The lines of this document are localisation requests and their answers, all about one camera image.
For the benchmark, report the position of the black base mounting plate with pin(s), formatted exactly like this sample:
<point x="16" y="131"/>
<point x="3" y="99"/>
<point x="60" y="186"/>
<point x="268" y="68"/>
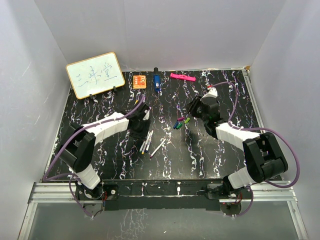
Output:
<point x="208" y="194"/>

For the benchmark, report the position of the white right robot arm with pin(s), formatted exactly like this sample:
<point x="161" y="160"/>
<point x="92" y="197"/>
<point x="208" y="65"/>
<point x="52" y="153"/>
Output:
<point x="263" y="155"/>

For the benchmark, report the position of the aluminium front rail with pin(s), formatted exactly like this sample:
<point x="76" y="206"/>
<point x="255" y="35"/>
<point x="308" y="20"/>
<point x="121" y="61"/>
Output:
<point x="60" y="193"/>

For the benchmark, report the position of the blue stapler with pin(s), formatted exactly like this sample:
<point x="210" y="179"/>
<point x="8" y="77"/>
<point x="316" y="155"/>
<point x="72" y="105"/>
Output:
<point x="156" y="80"/>

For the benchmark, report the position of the small whiteboard with writing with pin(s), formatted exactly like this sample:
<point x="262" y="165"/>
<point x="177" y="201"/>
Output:
<point x="95" y="75"/>

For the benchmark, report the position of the white pen orange tip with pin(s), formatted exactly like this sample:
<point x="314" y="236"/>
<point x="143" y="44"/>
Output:
<point x="146" y="142"/>

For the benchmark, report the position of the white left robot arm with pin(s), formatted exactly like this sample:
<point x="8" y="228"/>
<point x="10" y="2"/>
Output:
<point x="79" y="141"/>

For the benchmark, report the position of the orange spiral notepad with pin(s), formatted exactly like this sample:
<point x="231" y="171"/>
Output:
<point x="139" y="82"/>

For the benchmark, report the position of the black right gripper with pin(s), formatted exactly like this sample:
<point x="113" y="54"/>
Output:
<point x="191" y="108"/>

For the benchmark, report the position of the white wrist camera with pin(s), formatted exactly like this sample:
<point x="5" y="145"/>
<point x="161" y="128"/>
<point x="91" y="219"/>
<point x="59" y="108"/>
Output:
<point x="147" y="115"/>
<point x="211" y="92"/>

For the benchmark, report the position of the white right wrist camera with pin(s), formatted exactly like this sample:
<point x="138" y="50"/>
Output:
<point x="211" y="92"/>

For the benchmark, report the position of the white pen blue tip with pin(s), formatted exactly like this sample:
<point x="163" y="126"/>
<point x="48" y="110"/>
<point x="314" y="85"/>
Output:
<point x="149" y="141"/>

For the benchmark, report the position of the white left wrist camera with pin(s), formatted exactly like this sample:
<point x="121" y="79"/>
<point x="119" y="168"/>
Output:
<point x="147" y="115"/>

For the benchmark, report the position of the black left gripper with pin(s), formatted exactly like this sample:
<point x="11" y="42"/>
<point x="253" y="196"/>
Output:
<point x="141" y="135"/>

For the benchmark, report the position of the white pen purple tip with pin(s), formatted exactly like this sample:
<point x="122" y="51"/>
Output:
<point x="157" y="148"/>

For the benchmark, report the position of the pink utility knife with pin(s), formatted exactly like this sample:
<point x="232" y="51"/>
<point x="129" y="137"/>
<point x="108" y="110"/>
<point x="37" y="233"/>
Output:
<point x="183" y="77"/>

